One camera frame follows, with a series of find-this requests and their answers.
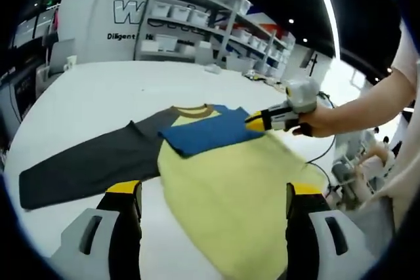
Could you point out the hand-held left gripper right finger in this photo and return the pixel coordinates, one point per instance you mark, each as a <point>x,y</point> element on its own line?
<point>302,227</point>

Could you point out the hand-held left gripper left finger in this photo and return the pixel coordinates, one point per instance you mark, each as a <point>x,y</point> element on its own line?
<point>124,227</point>

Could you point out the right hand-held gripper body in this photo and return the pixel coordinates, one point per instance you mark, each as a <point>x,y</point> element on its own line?
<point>303,96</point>

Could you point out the yellow blue grey garment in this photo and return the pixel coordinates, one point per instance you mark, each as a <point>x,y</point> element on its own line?
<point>229,188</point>

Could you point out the person's right hand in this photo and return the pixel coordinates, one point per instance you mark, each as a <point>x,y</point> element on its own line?
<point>320,124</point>

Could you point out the black stand-mounted screen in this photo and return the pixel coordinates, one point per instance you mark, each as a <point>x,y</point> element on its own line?
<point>312,62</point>

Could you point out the spare white yellow gripper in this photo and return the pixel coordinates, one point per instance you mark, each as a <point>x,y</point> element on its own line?
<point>258,76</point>

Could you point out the crumpled white object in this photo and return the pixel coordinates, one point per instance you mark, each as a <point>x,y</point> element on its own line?
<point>213,69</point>

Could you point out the white ceiling strip light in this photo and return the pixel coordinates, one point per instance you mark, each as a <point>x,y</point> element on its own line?
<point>329,8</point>

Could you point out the grey metal shelving rack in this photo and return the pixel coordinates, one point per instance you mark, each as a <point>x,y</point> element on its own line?
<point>223,31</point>

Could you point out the person's white shirt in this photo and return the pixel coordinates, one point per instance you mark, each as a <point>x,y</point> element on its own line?
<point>407,149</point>

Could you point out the grey shelf with white bins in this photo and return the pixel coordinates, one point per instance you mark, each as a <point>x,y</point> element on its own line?
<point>180,12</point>

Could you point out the white cup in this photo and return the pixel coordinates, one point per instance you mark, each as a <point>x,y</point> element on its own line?
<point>71,62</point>

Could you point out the grey office chair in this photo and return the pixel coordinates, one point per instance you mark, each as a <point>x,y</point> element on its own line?
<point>62,53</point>

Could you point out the pink hanging cloth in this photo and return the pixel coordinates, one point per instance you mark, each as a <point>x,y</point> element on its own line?
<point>57,21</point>

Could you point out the red white blue wall banner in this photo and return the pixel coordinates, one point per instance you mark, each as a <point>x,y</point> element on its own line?
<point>267,26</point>

